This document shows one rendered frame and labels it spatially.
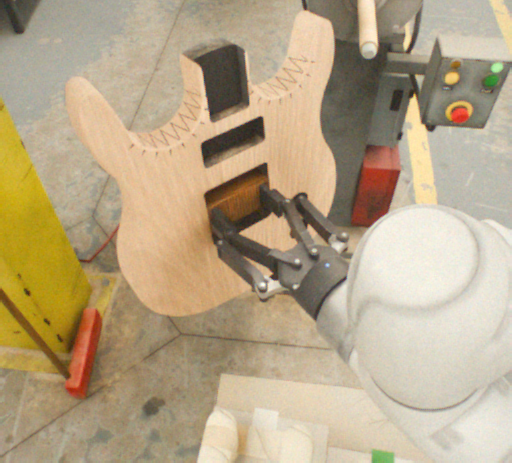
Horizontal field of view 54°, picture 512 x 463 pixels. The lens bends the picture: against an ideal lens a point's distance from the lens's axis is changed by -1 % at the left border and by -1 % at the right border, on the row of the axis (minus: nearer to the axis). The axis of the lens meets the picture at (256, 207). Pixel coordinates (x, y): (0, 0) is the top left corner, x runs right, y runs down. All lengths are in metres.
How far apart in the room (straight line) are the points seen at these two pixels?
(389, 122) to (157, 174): 1.10
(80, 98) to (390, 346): 0.36
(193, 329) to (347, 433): 1.20
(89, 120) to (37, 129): 2.41
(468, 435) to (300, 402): 0.43
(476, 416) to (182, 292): 0.42
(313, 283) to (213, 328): 1.43
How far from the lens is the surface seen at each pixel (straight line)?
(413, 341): 0.33
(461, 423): 0.48
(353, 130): 1.56
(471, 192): 2.57
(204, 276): 0.74
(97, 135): 0.53
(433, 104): 1.31
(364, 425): 0.87
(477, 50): 1.29
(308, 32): 0.65
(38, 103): 3.11
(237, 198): 0.67
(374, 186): 1.70
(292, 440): 0.56
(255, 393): 0.87
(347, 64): 1.42
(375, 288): 0.32
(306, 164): 0.73
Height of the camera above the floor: 1.75
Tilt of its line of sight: 49 degrees down
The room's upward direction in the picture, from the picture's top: straight up
